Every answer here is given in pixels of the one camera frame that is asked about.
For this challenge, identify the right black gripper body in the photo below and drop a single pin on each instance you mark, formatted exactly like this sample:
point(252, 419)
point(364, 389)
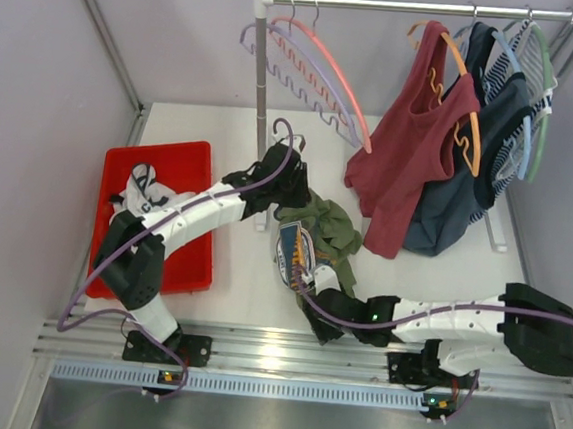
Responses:
point(327, 331)

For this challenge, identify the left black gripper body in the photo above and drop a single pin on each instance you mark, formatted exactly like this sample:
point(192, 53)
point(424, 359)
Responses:
point(294, 185)

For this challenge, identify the green tank top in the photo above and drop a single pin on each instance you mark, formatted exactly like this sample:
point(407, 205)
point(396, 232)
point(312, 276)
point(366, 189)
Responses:
point(327, 236)

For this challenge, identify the pink plastic hanger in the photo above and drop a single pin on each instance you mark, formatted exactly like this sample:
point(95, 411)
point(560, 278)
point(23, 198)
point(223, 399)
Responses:
point(320, 76)

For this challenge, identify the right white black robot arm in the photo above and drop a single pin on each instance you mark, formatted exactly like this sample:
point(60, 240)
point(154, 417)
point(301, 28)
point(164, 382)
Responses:
point(520, 326)

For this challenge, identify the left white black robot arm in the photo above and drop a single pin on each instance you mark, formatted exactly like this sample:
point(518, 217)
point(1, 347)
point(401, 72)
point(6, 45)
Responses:
point(131, 258)

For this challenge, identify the navy blue tank top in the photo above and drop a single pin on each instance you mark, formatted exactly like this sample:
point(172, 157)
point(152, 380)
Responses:
point(445, 209)

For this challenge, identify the maroon tank top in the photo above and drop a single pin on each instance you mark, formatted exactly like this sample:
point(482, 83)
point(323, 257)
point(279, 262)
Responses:
point(412, 145)

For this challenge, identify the purple plastic hanger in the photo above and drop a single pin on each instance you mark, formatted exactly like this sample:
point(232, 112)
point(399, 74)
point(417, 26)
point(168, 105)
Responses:
point(276, 66)

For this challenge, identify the white printed tank top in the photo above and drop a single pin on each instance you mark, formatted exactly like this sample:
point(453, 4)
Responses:
point(144, 193)

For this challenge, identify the green plastic hanger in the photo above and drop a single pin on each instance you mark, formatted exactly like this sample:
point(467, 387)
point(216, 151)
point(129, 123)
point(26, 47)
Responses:
point(530, 49)

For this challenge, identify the light blue plastic hanger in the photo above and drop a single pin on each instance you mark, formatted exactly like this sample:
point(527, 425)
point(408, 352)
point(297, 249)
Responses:
point(504, 99)

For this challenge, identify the striped tank top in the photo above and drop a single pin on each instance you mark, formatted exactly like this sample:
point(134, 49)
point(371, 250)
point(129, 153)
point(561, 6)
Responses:
point(498, 68)

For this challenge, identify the red plastic bin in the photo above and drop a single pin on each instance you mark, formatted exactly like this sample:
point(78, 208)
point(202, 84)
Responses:
point(182, 167)

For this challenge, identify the metal clothes rack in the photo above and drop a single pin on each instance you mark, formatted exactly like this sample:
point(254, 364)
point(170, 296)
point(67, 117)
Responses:
point(260, 9)

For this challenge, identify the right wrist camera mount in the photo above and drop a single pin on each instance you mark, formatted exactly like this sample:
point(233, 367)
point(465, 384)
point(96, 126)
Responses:
point(324, 277)

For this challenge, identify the slotted cable duct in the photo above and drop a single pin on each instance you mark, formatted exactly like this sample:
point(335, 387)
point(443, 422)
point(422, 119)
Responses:
point(249, 386)

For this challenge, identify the aluminium mounting rail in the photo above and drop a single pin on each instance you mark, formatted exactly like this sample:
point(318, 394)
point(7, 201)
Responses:
point(288, 353)

